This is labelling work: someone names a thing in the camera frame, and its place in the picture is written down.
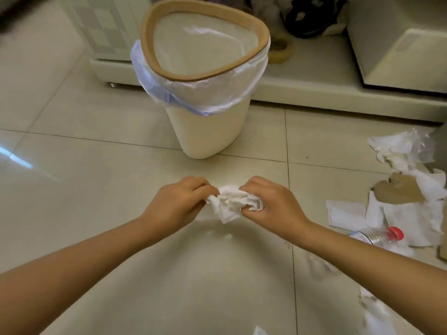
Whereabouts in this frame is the person's left forearm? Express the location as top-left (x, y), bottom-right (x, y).
top-left (0, 216), bottom-right (165, 335)

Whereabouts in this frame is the person's right forearm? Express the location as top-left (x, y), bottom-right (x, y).
top-left (298, 220), bottom-right (447, 335)

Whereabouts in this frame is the white checkered cabinet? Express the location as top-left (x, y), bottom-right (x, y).
top-left (54, 0), bottom-right (152, 61)

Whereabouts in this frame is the brown tape roll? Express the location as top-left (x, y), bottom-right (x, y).
top-left (267, 36), bottom-right (295, 64)

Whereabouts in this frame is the crumpled white paper with plastic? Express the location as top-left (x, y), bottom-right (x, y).
top-left (367, 127), bottom-right (436, 173)

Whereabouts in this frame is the person's left hand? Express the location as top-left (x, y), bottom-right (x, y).
top-left (141, 176), bottom-right (220, 238)

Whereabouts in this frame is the brown cardboard piece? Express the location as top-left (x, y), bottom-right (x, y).
top-left (373, 172), bottom-right (427, 205)

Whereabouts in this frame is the white tissue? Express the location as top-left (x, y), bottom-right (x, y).
top-left (206, 185), bottom-right (264, 224)

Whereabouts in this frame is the person's right hand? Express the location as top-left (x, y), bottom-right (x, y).
top-left (239, 176), bottom-right (312, 241)

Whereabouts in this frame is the flat white paper sheet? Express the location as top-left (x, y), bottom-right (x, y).
top-left (326, 200), bottom-right (368, 231)

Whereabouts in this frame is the torn white paper scrap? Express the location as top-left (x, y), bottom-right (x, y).
top-left (358, 288), bottom-right (397, 335)

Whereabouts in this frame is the white appliance box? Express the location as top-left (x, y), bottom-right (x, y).
top-left (346, 0), bottom-right (447, 94)

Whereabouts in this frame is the clear plastic bin liner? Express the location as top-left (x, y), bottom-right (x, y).
top-left (130, 14), bottom-right (271, 116)

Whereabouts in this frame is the black bag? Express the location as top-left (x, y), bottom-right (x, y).
top-left (282, 0), bottom-right (349, 39)

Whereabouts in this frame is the cream trash bin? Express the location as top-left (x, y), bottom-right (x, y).
top-left (165, 97), bottom-right (252, 160)

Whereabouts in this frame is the clear bottle with red cap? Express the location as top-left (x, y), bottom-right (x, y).
top-left (346, 227), bottom-right (404, 249)

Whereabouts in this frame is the cream low platform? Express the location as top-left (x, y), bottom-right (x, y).
top-left (90, 33), bottom-right (447, 123)

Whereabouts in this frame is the tan bin rim ring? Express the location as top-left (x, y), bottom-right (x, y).
top-left (140, 0), bottom-right (271, 83)

